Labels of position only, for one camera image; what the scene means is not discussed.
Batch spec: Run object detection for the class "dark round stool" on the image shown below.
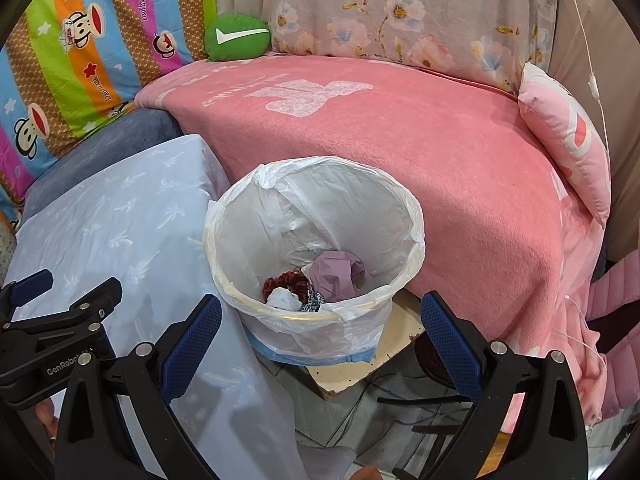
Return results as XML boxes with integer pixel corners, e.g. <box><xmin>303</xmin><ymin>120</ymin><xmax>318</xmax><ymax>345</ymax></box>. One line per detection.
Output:
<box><xmin>414</xmin><ymin>332</ymin><xmax>454</xmax><ymax>391</ymax></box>

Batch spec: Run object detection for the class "mauve cloth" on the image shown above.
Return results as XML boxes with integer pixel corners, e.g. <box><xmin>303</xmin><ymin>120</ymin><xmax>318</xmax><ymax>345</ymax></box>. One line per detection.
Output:
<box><xmin>307</xmin><ymin>251</ymin><xmax>367</xmax><ymax>304</ymax></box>

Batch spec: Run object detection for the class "beige cloth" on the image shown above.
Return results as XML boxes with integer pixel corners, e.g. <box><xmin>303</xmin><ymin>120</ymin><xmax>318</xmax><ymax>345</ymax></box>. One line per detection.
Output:
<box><xmin>547</xmin><ymin>0</ymin><xmax>640</xmax><ymax>262</ymax></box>

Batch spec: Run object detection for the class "dark red scrunchie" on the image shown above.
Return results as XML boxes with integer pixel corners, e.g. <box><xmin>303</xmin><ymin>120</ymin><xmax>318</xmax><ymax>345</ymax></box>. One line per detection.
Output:
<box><xmin>263</xmin><ymin>270</ymin><xmax>311</xmax><ymax>301</ymax></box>

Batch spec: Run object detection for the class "pink printed pillow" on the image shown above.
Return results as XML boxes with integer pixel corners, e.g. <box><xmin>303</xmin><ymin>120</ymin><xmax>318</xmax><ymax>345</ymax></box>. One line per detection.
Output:
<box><xmin>517</xmin><ymin>62</ymin><xmax>612</xmax><ymax>229</ymax></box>

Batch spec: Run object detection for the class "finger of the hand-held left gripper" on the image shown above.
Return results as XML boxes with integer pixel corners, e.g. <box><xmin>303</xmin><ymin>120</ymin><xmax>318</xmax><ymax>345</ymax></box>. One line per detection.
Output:
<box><xmin>0</xmin><ymin>278</ymin><xmax>124</xmax><ymax>362</ymax></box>
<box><xmin>0</xmin><ymin>269</ymin><xmax>55</xmax><ymax>319</ymax></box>

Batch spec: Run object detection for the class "green cushion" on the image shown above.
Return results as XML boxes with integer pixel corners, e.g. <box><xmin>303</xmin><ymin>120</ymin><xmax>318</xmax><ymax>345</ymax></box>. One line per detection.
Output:
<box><xmin>205</xmin><ymin>15</ymin><xmax>272</xmax><ymax>61</ymax></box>

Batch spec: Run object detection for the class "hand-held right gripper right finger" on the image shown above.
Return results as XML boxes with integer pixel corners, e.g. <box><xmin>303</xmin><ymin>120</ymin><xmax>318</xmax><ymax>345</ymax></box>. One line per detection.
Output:
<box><xmin>420</xmin><ymin>290</ymin><xmax>589</xmax><ymax>480</ymax></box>

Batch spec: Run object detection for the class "bin with white liner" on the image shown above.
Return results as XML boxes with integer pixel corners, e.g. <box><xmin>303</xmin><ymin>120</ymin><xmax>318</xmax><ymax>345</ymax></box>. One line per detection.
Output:
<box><xmin>204</xmin><ymin>156</ymin><xmax>427</xmax><ymax>364</ymax></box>

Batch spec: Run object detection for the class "white cloth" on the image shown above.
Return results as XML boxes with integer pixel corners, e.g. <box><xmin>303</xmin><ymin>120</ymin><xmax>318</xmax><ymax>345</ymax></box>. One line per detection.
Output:
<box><xmin>266</xmin><ymin>287</ymin><xmax>304</xmax><ymax>311</ymax></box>

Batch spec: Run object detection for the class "colourful striped monkey pillow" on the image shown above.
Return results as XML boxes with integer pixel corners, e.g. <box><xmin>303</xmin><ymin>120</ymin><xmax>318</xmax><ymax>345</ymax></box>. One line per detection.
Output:
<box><xmin>0</xmin><ymin>0</ymin><xmax>219</xmax><ymax>212</ymax></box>

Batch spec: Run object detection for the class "grey floral cover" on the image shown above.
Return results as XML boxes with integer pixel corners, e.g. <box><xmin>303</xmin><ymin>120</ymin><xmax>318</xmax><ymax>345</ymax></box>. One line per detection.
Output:
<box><xmin>210</xmin><ymin>0</ymin><xmax>559</xmax><ymax>94</ymax></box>

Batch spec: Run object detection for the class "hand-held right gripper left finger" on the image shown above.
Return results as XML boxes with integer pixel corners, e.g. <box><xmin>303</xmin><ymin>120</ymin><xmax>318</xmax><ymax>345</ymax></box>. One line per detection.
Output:
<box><xmin>55</xmin><ymin>294</ymin><xmax>223</xmax><ymax>480</ymax></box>

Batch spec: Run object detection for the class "pink blanket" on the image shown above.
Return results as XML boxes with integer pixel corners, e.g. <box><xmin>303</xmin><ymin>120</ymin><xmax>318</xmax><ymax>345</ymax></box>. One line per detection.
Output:
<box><xmin>135</xmin><ymin>52</ymin><xmax>607</xmax><ymax>434</ymax></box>

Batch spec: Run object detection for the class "wooden board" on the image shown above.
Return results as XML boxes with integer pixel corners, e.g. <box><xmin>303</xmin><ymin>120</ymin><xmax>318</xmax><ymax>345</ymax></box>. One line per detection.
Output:
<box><xmin>300</xmin><ymin>292</ymin><xmax>427</xmax><ymax>402</ymax></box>

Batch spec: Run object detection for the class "black-white braided hair tie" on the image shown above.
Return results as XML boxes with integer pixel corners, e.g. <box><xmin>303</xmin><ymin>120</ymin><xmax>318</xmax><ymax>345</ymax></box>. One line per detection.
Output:
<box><xmin>300</xmin><ymin>285</ymin><xmax>326</xmax><ymax>314</ymax></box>

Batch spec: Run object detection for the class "light blue sheet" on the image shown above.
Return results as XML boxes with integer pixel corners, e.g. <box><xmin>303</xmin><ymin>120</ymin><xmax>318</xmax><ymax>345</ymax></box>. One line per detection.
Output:
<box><xmin>0</xmin><ymin>133</ymin><xmax>322</xmax><ymax>480</ymax></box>

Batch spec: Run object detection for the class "white cable with switch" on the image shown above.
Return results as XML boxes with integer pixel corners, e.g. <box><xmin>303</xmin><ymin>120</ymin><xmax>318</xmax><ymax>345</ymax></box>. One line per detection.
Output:
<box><xmin>555</xmin><ymin>0</ymin><xmax>614</xmax><ymax>172</ymax></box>

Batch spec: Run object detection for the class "pink quilted garment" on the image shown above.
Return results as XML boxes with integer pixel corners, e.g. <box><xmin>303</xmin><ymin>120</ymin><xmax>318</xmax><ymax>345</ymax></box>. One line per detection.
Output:
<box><xmin>587</xmin><ymin>255</ymin><xmax>640</xmax><ymax>419</ymax></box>

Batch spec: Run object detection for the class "black metal stand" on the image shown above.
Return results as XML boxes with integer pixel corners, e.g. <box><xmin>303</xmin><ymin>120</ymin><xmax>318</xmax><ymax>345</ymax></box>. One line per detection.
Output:
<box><xmin>377</xmin><ymin>392</ymin><xmax>476</xmax><ymax>480</ymax></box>

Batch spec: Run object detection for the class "blue-grey cushion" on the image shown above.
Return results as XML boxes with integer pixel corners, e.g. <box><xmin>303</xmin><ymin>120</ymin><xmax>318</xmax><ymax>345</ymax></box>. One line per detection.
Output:
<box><xmin>22</xmin><ymin>107</ymin><xmax>187</xmax><ymax>219</ymax></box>

